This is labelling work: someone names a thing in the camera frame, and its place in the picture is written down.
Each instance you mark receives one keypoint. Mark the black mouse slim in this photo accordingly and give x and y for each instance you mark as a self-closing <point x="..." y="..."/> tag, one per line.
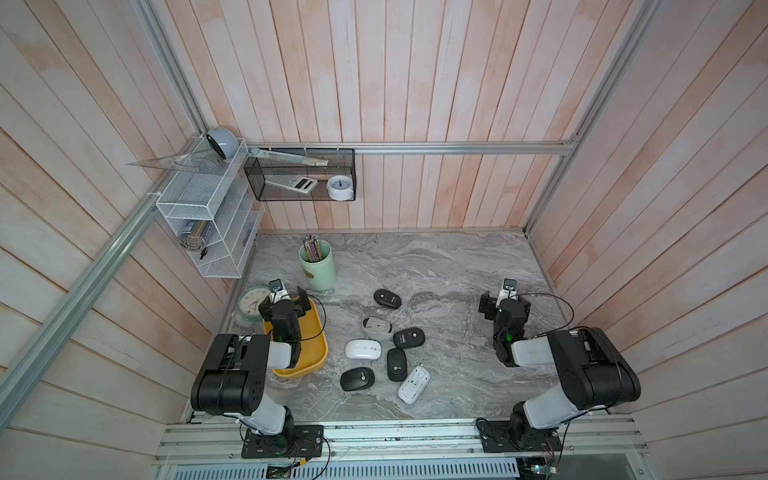
<point x="396" y="364"/>

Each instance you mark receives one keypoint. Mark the black mesh wall basket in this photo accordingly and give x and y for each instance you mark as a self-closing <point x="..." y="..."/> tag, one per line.
<point x="302" y="174"/>

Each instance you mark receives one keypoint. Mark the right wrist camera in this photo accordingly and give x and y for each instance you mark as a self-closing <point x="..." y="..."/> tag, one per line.
<point x="508" y="291"/>

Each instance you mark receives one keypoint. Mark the yellow plastic storage box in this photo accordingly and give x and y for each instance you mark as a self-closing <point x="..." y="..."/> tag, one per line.
<point x="314" y="350"/>

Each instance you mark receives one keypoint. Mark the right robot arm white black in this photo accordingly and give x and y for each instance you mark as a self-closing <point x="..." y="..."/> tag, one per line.
<point x="591" y="372"/>

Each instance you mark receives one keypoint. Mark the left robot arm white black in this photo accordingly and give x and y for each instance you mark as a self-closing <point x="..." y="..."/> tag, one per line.
<point x="232" y="379"/>

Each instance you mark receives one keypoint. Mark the white tape roll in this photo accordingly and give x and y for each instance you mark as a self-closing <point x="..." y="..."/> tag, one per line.
<point x="340" y="188"/>

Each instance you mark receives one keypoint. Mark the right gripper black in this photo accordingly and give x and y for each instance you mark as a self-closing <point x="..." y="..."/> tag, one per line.
<point x="487" y="303"/>

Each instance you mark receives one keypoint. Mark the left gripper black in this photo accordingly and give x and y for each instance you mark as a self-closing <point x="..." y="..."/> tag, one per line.
<point x="301" y="304"/>

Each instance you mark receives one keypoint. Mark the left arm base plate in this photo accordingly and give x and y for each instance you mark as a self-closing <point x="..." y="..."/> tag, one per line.
<point x="303" y="442"/>

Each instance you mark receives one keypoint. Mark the transparent triangle ruler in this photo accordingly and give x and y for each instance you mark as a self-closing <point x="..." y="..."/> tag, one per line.
<point x="204" y="161"/>

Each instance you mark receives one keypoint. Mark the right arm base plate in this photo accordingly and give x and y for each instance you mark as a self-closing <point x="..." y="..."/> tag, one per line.
<point x="515" y="436"/>

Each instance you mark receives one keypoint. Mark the rolled items in shelf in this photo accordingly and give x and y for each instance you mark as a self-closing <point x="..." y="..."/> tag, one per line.
<point x="195" y="235"/>

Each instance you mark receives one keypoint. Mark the coloured pencils bundle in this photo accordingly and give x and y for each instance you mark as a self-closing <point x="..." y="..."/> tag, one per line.
<point x="312" y="248"/>

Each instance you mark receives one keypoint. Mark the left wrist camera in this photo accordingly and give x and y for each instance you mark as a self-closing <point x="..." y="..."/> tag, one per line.
<point x="278" y="291"/>

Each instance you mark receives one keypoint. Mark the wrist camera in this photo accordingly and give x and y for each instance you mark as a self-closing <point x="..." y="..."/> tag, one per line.
<point x="278" y="291"/>
<point x="508" y="291"/>

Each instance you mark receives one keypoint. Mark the transparent straight ruler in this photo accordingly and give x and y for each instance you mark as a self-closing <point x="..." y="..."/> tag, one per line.
<point x="286" y="157"/>

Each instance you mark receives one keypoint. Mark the white vented cable duct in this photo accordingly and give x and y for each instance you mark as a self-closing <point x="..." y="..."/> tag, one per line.
<point x="493" y="468"/>

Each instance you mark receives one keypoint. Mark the white calculator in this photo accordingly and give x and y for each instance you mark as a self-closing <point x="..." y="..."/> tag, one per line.
<point x="294" y="183"/>

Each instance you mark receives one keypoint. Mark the white wire wall shelf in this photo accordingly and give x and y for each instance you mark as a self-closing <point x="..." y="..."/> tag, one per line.
<point x="227" y="201"/>

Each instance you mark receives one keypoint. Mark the green pen holder cup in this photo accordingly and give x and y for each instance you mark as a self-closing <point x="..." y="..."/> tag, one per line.
<point x="321" y="276"/>

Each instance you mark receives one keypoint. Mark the aluminium front rail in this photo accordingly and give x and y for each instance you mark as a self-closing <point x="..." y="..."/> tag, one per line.
<point x="216" y="442"/>

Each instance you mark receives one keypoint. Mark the white mouse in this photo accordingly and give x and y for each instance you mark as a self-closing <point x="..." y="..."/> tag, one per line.
<point x="414" y="385"/>
<point x="363" y="349"/>

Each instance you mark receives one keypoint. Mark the grey mouse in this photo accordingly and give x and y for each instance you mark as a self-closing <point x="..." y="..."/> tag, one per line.
<point x="377" y="328"/>

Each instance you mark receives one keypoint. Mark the green round alarm clock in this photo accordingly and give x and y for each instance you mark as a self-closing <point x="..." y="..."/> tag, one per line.
<point x="249" y="302"/>

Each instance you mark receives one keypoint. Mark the black mouse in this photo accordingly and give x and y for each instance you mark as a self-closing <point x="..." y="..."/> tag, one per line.
<point x="387" y="299"/>
<point x="409" y="338"/>
<point x="357" y="379"/>

